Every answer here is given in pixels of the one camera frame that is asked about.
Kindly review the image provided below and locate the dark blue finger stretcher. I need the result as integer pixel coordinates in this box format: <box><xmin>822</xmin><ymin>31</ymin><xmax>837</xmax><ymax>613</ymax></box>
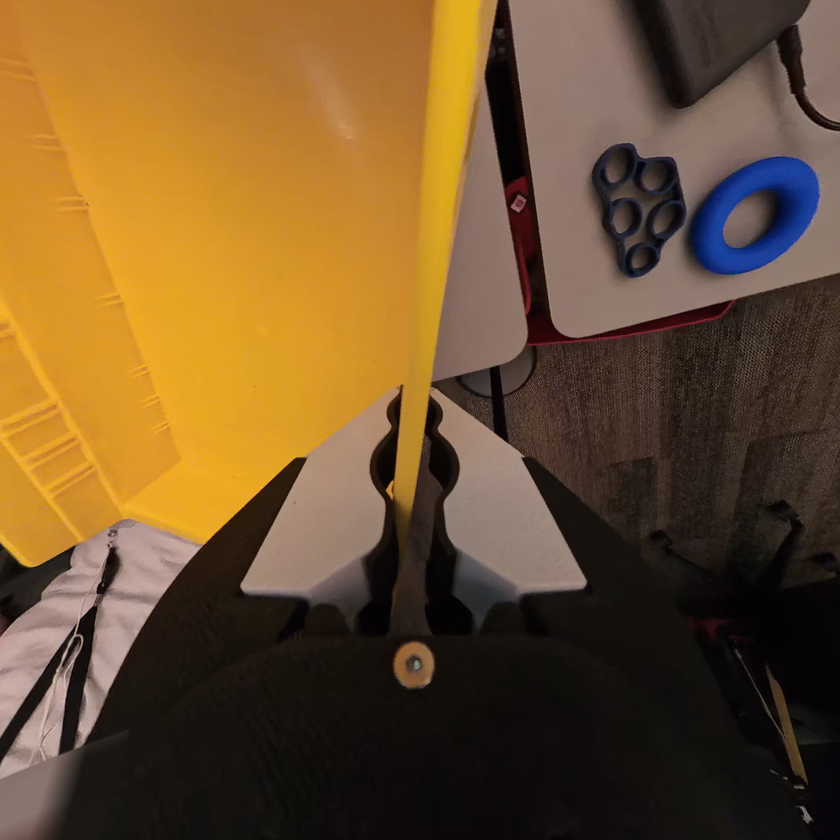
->
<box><xmin>591</xmin><ymin>143</ymin><xmax>688</xmax><ymax>278</ymax></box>

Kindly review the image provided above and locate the black adapter cable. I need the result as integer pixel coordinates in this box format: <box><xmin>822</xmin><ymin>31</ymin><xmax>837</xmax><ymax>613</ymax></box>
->
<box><xmin>777</xmin><ymin>25</ymin><xmax>840</xmax><ymax>130</ymax></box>

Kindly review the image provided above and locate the yellow plastic bin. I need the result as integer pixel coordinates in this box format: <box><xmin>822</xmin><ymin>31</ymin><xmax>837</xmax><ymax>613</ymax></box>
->
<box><xmin>0</xmin><ymin>0</ymin><xmax>500</xmax><ymax>568</ymax></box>

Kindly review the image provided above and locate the person's white clothing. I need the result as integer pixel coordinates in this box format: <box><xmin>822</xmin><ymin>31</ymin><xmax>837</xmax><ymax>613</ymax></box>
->
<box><xmin>0</xmin><ymin>521</ymin><xmax>204</xmax><ymax>778</ymax></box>

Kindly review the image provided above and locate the blue rubber grip ring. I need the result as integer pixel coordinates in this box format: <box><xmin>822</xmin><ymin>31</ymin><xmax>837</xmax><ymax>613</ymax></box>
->
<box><xmin>689</xmin><ymin>155</ymin><xmax>821</xmax><ymax>275</ymax></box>

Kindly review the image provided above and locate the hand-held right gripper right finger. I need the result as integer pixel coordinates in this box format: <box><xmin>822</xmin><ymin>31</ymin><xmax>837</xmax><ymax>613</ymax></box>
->
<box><xmin>425</xmin><ymin>386</ymin><xmax>588</xmax><ymax>636</ymax></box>

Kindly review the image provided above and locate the grey round table foot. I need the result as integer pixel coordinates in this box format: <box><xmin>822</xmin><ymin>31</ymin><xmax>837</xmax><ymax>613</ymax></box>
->
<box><xmin>456</xmin><ymin>348</ymin><xmax>539</xmax><ymax>398</ymax></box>

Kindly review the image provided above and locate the black office chair base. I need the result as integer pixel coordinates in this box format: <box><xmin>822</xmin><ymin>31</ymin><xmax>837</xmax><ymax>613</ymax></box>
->
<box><xmin>646</xmin><ymin>500</ymin><xmax>840</xmax><ymax>657</ymax></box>

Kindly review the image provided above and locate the black strap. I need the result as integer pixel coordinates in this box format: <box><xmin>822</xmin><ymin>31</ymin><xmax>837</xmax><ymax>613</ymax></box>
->
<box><xmin>0</xmin><ymin>545</ymin><xmax>122</xmax><ymax>756</ymax></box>

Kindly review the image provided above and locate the dark grey power adapter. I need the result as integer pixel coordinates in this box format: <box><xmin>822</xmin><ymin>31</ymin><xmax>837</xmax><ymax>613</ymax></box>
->
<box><xmin>633</xmin><ymin>0</ymin><xmax>815</xmax><ymax>109</ymax></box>

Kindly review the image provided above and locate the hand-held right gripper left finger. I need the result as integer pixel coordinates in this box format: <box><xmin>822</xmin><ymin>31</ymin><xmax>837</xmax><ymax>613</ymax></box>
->
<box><xmin>240</xmin><ymin>386</ymin><xmax>401</xmax><ymax>637</ymax></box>

